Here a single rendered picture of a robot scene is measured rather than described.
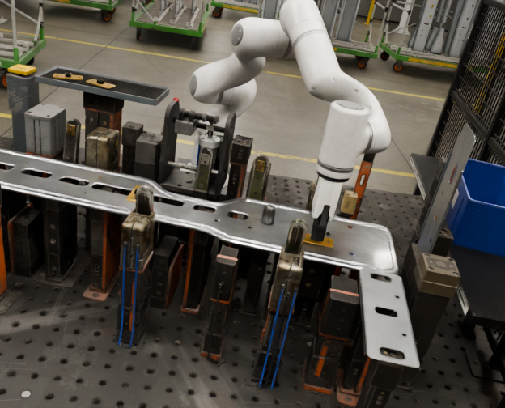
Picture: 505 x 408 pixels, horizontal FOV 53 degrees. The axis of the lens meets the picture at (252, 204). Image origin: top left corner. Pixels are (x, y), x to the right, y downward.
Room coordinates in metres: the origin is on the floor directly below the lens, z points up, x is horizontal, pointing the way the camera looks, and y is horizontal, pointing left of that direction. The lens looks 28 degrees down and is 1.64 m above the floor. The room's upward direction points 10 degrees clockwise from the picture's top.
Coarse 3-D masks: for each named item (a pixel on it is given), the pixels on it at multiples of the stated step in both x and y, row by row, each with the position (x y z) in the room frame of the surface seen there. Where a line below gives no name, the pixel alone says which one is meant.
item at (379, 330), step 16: (368, 272) 0.98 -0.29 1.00; (368, 288) 0.91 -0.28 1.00; (384, 288) 0.92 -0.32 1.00; (400, 288) 0.93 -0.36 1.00; (368, 304) 0.86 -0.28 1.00; (384, 304) 0.87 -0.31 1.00; (400, 304) 0.88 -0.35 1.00; (368, 320) 0.81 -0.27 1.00; (384, 320) 0.82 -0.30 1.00; (400, 320) 0.82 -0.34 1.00; (368, 336) 0.76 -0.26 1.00; (384, 336) 0.77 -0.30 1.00; (400, 336) 0.78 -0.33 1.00; (368, 352) 0.71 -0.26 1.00; (416, 352) 0.74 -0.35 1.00
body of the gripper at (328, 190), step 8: (320, 176) 1.04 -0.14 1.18; (320, 184) 1.03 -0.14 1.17; (328, 184) 1.02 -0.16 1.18; (336, 184) 1.02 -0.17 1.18; (320, 192) 1.02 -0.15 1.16; (328, 192) 1.02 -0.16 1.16; (336, 192) 1.02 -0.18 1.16; (320, 200) 1.02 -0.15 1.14; (328, 200) 1.02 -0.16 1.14; (336, 200) 1.02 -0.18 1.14; (312, 208) 1.04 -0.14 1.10; (320, 208) 1.02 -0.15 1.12; (312, 216) 1.02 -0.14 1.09
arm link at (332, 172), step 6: (318, 162) 1.05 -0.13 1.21; (318, 168) 1.05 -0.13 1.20; (324, 168) 1.03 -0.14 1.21; (330, 168) 1.03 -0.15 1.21; (336, 168) 1.02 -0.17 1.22; (324, 174) 1.03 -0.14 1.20; (330, 174) 1.03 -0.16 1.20; (336, 174) 1.02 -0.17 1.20; (342, 174) 1.03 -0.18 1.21; (348, 174) 1.04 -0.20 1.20
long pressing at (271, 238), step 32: (0, 160) 1.19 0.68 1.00; (32, 160) 1.22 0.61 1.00; (32, 192) 1.06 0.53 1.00; (64, 192) 1.08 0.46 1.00; (96, 192) 1.11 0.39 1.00; (160, 192) 1.17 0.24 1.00; (192, 224) 1.05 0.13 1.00; (224, 224) 1.07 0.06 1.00; (256, 224) 1.10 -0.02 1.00; (288, 224) 1.13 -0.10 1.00; (352, 224) 1.19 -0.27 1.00; (320, 256) 1.01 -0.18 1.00; (352, 256) 1.03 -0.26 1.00; (384, 256) 1.06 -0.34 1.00
